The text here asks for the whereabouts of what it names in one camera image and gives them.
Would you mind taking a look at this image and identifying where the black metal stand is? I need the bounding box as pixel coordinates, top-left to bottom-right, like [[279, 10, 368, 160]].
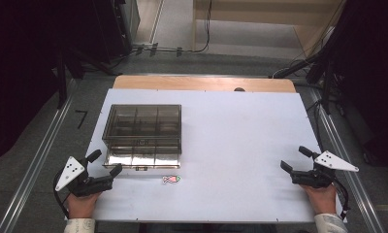
[[269, 48, 337, 115], [54, 45, 118, 110]]

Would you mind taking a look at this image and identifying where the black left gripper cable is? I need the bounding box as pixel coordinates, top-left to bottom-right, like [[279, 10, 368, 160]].
[[52, 169, 71, 219]]

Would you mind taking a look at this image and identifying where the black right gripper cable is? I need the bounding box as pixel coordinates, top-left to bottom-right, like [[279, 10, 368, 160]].
[[332, 177, 351, 221]]

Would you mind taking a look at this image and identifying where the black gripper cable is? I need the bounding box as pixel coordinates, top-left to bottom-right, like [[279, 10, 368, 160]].
[[332, 177, 351, 221], [52, 169, 71, 219]]

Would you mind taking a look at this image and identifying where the metal floor rail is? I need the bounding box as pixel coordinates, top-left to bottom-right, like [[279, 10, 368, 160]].
[[307, 86, 377, 233], [0, 79, 80, 233]]

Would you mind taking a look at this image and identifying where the person's right hand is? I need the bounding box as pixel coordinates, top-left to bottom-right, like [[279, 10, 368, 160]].
[[301, 183, 339, 216]]

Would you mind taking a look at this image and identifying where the black hanging cable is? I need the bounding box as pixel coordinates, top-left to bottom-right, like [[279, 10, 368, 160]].
[[191, 0, 213, 54]]

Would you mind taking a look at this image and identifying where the dark cabinet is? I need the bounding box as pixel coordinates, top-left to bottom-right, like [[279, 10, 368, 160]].
[[91, 0, 142, 62]]

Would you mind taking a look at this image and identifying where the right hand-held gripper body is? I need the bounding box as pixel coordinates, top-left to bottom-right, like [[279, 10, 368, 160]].
[[290, 150, 360, 189]]

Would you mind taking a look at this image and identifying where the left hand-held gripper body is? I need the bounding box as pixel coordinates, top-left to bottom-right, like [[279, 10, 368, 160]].
[[54, 155, 115, 198]]

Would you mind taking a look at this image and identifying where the light wooden shelf unit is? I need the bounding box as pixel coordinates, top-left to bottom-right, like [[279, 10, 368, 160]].
[[191, 0, 346, 59]]

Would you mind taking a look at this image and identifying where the person's left hand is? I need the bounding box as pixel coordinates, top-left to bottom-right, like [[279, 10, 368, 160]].
[[65, 191, 104, 220]]

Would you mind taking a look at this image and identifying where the clear compartment storage box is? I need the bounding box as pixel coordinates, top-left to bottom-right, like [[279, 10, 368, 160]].
[[101, 103, 182, 170]]

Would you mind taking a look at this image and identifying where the black floor cable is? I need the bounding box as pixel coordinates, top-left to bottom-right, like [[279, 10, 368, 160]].
[[307, 98, 326, 153]]

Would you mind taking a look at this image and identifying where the small pink fish-shaped trinket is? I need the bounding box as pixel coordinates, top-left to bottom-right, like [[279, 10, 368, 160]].
[[162, 174, 182, 185]]

